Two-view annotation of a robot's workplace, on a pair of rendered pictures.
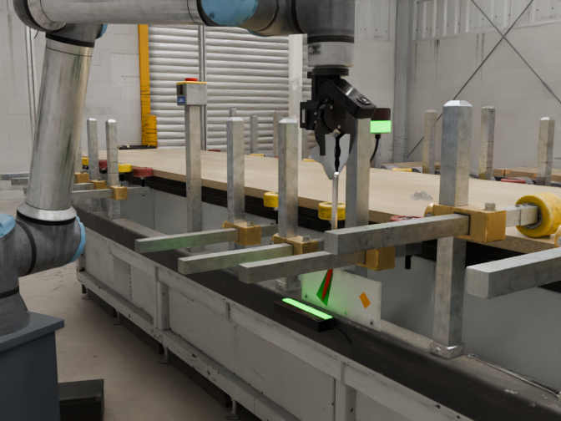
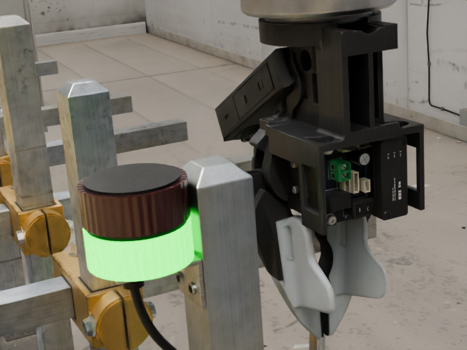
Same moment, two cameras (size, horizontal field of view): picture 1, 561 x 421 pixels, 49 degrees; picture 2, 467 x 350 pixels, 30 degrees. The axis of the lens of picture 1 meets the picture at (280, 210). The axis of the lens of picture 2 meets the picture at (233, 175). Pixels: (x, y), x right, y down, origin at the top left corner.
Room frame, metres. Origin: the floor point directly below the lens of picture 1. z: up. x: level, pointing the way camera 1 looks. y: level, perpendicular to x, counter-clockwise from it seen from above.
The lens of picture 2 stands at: (1.72, -0.07, 1.28)
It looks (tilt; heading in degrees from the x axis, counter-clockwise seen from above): 17 degrees down; 189
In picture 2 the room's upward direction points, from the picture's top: 4 degrees counter-clockwise
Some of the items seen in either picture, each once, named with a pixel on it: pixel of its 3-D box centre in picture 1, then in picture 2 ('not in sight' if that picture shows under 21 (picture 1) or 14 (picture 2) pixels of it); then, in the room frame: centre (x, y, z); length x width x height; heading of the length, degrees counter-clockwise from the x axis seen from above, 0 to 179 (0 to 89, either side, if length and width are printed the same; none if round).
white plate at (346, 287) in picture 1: (337, 291); not in sight; (1.27, -0.12, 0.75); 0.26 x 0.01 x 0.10; 34
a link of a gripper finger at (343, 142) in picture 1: (334, 154); (312, 286); (1.22, -0.11, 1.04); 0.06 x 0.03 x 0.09; 34
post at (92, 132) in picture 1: (93, 173); not in sight; (2.70, 0.82, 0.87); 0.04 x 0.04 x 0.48; 34
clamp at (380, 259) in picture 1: (364, 251); not in sight; (1.24, -0.17, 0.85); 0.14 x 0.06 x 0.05; 34
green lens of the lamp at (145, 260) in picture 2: (376, 126); (139, 241); (1.28, -0.20, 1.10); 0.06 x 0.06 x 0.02
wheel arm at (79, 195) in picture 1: (96, 194); not in sight; (2.42, 0.73, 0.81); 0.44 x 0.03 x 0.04; 124
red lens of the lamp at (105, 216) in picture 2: (376, 114); (134, 198); (1.28, -0.20, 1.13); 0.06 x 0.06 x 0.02
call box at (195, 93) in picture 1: (191, 94); not in sight; (1.89, 0.27, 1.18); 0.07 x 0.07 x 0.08; 34
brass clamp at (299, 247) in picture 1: (293, 247); not in sight; (1.44, -0.03, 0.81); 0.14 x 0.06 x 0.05; 34
